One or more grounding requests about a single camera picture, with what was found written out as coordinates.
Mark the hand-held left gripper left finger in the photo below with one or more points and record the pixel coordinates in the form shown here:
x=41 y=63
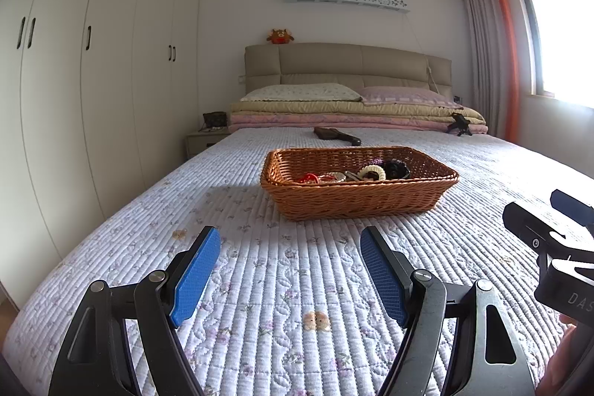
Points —
x=197 y=275

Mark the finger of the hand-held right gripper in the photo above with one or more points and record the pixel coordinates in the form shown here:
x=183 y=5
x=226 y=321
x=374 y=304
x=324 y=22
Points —
x=524 y=219
x=575 y=206

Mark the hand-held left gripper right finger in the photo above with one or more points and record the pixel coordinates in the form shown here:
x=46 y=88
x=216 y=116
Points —
x=383 y=275

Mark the brown wicker basket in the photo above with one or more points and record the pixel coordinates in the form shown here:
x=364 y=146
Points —
x=352 y=201

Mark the metallic leaf hair clip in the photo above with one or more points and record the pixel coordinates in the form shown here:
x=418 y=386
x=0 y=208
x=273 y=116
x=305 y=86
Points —
x=355 y=175

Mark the person's right hand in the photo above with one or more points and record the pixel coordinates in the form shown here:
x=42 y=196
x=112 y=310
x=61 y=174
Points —
x=571 y=359

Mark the black scrunchie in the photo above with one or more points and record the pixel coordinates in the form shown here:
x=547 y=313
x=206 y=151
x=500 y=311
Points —
x=397 y=168

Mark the beige nightstand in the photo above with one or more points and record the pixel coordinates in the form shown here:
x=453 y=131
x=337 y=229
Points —
x=204 y=143

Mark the dark brown hairbrush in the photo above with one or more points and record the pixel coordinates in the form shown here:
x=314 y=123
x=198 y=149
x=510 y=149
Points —
x=336 y=135

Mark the pink folded blanket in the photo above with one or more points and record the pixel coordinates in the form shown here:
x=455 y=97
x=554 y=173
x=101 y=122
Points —
x=348 y=124

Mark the dark box on nightstand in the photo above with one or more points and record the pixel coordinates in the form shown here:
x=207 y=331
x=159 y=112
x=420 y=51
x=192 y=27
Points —
x=215 y=121

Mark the window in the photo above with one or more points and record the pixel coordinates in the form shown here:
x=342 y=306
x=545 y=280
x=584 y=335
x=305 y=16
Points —
x=557 y=39

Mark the pink pillow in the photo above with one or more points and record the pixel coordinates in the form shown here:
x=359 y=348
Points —
x=408 y=95

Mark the cream folded blanket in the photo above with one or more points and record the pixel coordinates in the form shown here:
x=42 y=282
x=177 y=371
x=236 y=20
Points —
x=348 y=108

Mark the grey and orange curtain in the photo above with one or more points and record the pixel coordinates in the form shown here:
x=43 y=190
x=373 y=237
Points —
x=487 y=43

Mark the cream floral pillow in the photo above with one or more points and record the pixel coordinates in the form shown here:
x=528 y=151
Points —
x=301 y=92

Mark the beige padded headboard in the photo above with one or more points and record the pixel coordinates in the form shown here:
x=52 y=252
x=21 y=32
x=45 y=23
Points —
x=348 y=62

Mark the white wardrobe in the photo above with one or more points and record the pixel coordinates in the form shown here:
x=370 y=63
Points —
x=93 y=76

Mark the orange plush toy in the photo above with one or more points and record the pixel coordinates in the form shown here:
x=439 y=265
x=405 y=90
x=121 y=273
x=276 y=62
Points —
x=280 y=36

